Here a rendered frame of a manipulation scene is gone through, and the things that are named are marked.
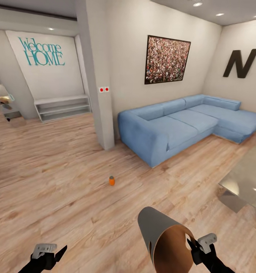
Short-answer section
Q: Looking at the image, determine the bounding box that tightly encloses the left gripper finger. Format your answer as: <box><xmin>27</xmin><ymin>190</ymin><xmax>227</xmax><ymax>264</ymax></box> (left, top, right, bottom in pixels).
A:
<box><xmin>54</xmin><ymin>245</ymin><xmax>67</xmax><ymax>265</ymax></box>

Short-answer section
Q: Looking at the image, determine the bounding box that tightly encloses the trash can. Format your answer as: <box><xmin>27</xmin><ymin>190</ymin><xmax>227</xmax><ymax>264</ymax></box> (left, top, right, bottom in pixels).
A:
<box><xmin>138</xmin><ymin>207</ymin><xmax>196</xmax><ymax>273</ymax></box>

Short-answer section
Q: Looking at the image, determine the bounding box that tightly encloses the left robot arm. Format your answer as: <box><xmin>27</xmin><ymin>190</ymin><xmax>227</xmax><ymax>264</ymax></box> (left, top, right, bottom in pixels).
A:
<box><xmin>19</xmin><ymin>243</ymin><xmax>67</xmax><ymax>273</ymax></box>

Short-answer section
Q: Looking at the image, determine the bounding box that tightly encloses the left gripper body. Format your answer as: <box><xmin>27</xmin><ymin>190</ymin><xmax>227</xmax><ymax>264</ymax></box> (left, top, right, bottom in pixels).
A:
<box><xmin>23</xmin><ymin>252</ymin><xmax>55</xmax><ymax>273</ymax></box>

